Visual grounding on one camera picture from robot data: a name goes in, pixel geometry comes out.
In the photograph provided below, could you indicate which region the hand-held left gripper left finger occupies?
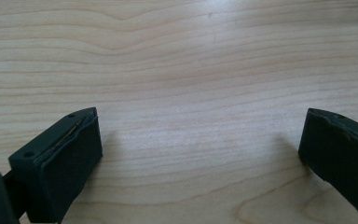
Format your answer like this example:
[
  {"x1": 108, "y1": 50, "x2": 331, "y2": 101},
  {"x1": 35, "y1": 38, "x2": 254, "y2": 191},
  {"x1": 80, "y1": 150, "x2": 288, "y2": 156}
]
[{"x1": 7, "y1": 106, "x2": 103, "y2": 224}]

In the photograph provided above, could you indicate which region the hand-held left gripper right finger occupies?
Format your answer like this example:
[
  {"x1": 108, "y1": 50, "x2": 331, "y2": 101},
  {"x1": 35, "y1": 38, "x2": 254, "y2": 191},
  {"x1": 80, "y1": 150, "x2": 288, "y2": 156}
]
[{"x1": 297, "y1": 107, "x2": 358, "y2": 224}]

